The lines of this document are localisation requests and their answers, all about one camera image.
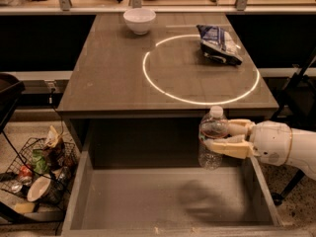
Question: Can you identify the clear plastic water bottle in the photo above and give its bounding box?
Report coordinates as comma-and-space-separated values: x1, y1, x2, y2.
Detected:
198, 106, 228, 171

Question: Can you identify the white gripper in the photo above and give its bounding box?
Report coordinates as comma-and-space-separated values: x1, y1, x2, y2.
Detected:
204, 118, 292, 166

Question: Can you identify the blue white chip bag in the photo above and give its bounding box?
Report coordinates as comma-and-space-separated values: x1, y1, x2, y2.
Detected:
197, 25, 243, 65

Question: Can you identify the black wire basket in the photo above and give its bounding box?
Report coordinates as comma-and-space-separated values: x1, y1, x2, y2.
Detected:
0, 138, 78, 204

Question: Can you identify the crushed silver can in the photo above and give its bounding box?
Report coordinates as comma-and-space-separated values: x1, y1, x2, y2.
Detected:
11, 181, 23, 194

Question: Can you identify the grey wooden drawer cabinet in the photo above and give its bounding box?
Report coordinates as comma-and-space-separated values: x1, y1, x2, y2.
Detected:
58, 12, 278, 145

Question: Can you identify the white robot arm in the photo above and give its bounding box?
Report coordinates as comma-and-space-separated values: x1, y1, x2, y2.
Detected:
205, 119, 316, 180

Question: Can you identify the open grey top drawer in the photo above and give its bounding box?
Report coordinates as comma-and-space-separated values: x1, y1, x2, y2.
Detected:
62, 118, 280, 237

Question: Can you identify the yellow sponge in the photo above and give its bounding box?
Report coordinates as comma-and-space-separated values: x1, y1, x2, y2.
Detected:
14, 202, 36, 214

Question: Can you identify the white ceramic bowl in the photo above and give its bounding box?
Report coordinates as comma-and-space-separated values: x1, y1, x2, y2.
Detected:
123, 8, 156, 35

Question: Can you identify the black power cable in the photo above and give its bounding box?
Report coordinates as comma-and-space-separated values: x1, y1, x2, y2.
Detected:
47, 87, 67, 140

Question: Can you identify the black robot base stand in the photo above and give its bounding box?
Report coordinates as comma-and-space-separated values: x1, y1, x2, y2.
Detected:
263, 46, 316, 205

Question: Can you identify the red soda can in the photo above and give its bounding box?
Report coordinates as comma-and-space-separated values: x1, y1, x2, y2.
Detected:
18, 164, 33, 184

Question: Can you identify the white bowl in basket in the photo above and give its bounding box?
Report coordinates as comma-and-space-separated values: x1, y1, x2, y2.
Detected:
27, 174, 51, 202

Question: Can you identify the green snack bag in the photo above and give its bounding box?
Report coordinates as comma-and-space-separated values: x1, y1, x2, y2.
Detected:
32, 149, 49, 175

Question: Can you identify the brown snack bag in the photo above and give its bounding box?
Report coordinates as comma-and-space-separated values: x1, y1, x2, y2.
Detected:
42, 125, 65, 170

